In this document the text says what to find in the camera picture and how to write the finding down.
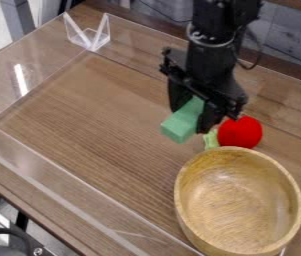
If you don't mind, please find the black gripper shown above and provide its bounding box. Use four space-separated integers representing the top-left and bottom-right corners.
160 46 249 134

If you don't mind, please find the green rectangular block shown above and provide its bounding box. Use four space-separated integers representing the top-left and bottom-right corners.
161 97 204 144

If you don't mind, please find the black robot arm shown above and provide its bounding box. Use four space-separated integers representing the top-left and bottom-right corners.
160 0 262 142

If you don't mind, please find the light wooden bowl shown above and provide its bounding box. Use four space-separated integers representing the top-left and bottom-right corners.
174 146 301 256

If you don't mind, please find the black equipment at bottom left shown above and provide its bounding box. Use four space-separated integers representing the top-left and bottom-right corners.
0 181 57 256

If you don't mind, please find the clear acrylic enclosure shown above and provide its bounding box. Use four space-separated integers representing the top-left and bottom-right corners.
0 11 301 256

